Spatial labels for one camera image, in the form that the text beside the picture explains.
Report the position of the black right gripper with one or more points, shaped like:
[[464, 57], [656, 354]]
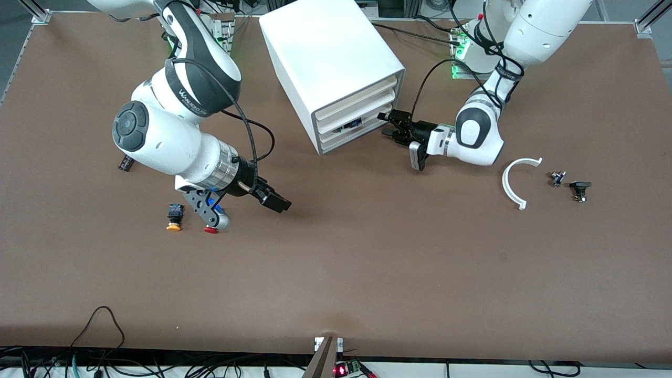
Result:
[[245, 182]]

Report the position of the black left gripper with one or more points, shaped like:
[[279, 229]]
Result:
[[420, 131]]

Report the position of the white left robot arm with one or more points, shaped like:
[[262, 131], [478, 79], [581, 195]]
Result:
[[541, 26]]

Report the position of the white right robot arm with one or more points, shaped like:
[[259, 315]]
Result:
[[168, 142]]

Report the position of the orange push button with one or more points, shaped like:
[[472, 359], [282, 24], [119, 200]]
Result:
[[175, 212]]

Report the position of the small black electronic component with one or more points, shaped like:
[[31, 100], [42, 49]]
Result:
[[126, 164]]

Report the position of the small metal black part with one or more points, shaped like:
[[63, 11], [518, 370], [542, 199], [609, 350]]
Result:
[[556, 179]]

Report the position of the circuit board with red light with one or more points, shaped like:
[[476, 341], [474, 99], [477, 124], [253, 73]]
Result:
[[341, 370]]

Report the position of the green terminal block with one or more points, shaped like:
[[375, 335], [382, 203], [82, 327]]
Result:
[[354, 366]]

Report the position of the black switch component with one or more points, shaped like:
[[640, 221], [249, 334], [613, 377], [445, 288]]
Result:
[[580, 186]]

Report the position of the aluminium frame profile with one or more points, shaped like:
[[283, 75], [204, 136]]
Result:
[[39, 14], [647, 22]]

